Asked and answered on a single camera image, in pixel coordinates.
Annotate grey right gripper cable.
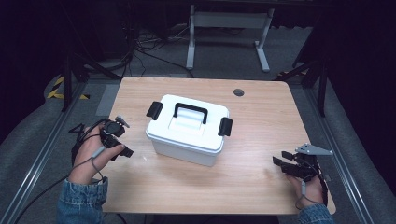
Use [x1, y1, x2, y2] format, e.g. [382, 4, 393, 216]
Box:
[294, 180, 323, 211]

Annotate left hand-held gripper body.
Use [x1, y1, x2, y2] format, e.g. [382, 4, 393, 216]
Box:
[99, 115, 131, 149]

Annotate person's left hand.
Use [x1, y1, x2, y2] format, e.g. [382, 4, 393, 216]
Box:
[68, 123, 126, 185]

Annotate black floor cables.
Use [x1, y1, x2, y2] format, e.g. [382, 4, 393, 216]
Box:
[122, 18, 196, 79]

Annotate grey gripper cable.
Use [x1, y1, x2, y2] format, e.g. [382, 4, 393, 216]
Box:
[13, 145, 106, 224]
[294, 180, 323, 211]

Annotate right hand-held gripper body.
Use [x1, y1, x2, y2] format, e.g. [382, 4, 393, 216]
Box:
[279, 142, 334, 183]

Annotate white plastic storage box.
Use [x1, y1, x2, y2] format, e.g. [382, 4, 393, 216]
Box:
[145, 93, 233, 167]

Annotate black box lid handle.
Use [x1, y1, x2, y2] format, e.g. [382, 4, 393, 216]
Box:
[173, 102, 209, 125]

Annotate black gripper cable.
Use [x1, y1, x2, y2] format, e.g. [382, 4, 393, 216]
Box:
[67, 118, 108, 145]
[315, 157, 330, 207]

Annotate metal floor rail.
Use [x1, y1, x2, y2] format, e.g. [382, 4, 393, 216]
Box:
[0, 77, 92, 224]
[302, 86, 372, 224]

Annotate black box latch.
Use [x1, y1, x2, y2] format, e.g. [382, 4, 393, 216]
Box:
[217, 117, 233, 137]
[146, 101, 164, 121]

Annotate white metal stand frame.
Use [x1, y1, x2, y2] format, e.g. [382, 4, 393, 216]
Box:
[185, 4, 276, 74]

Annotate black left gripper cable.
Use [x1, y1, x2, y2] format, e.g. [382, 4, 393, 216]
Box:
[67, 118, 108, 145]

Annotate black tripod stand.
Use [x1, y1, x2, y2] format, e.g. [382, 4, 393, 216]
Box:
[275, 57, 329, 119]
[60, 50, 123, 114]

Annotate person's right hand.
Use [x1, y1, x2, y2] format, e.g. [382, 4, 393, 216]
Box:
[285, 174, 327, 209]

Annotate grey left gripper cable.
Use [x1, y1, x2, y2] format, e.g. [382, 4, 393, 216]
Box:
[13, 145, 106, 224]

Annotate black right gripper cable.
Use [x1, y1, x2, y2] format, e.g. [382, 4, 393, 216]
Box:
[315, 157, 330, 207]

